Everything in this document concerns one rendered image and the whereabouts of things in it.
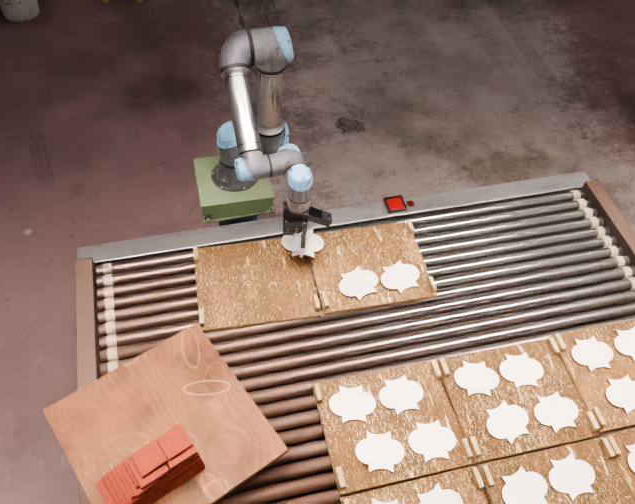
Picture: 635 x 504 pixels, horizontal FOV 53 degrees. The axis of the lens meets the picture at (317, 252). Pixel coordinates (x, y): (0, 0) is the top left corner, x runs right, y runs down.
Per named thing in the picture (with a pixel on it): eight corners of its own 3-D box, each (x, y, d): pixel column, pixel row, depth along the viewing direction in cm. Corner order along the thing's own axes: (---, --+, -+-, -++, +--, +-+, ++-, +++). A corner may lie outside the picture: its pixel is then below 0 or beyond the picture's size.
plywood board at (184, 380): (44, 412, 181) (42, 409, 180) (197, 325, 201) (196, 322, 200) (124, 566, 158) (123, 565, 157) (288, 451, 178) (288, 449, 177)
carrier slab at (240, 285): (193, 251, 232) (192, 248, 231) (303, 238, 239) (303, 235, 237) (200, 333, 211) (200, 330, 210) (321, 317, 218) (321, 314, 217)
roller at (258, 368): (103, 395, 201) (100, 388, 197) (641, 291, 237) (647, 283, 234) (104, 409, 198) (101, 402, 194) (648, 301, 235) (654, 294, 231)
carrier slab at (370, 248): (304, 237, 239) (304, 234, 238) (407, 223, 246) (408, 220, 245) (324, 315, 218) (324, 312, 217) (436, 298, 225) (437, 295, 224)
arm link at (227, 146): (215, 148, 247) (212, 120, 237) (249, 143, 250) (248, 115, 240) (221, 168, 239) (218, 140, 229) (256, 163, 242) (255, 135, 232)
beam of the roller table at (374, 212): (80, 256, 236) (76, 247, 231) (579, 180, 275) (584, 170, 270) (80, 275, 231) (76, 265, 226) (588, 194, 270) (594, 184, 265)
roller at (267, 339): (102, 367, 207) (99, 360, 203) (627, 269, 243) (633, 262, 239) (103, 380, 204) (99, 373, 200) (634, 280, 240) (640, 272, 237)
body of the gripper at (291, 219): (283, 219, 219) (283, 196, 209) (307, 220, 219) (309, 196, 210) (282, 237, 214) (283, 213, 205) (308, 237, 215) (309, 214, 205)
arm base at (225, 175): (213, 165, 255) (211, 146, 247) (250, 160, 258) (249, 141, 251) (219, 191, 246) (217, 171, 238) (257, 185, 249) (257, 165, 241)
